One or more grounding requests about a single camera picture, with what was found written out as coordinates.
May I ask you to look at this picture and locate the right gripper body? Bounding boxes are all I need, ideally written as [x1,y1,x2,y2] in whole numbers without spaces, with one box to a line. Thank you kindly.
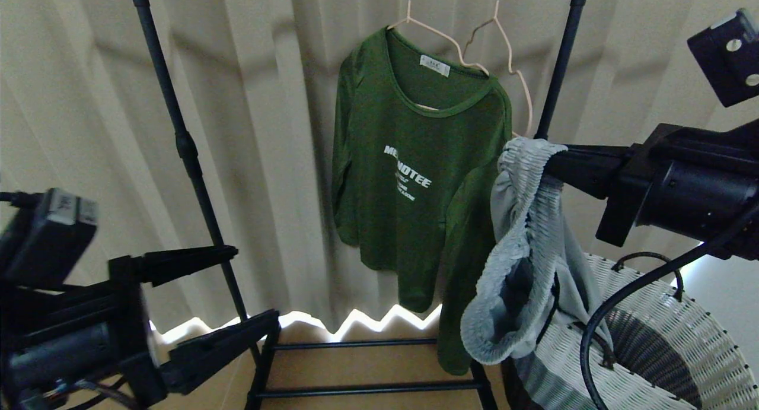
[595,124,759,260]

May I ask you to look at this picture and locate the beige curtain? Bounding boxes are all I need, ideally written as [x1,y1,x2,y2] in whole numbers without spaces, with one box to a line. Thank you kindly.
[0,0,759,347]

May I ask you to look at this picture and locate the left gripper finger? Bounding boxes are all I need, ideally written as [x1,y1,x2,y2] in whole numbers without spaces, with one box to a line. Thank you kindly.
[139,245,240,288]
[160,309,281,395]

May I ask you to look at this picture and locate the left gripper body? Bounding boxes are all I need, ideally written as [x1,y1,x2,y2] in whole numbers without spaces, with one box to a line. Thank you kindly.
[0,255,169,409]

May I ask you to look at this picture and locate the white laundry basket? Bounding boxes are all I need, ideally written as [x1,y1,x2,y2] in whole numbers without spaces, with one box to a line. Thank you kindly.
[501,252,759,410]

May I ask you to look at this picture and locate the green long-sleeved shirt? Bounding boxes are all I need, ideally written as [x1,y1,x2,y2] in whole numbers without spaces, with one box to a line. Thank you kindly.
[331,27,514,377]

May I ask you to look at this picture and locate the pink clothes hanger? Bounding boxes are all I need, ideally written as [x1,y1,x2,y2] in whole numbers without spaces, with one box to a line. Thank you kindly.
[463,0,534,139]
[387,0,490,112]

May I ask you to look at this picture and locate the pale grey shorts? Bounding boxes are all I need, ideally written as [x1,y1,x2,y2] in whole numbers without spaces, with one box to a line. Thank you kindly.
[460,137,615,366]

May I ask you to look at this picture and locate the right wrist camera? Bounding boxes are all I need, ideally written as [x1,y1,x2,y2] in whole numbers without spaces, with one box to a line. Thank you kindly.
[687,8,759,161]

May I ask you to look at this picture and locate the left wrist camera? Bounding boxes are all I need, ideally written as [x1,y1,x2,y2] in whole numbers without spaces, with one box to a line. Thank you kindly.
[0,187,100,290]

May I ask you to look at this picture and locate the black clothes rack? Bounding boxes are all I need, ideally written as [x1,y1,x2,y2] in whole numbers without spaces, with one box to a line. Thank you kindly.
[0,0,752,410]

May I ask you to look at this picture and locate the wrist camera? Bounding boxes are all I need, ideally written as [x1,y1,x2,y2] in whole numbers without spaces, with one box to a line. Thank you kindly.
[0,187,100,290]
[687,8,759,161]

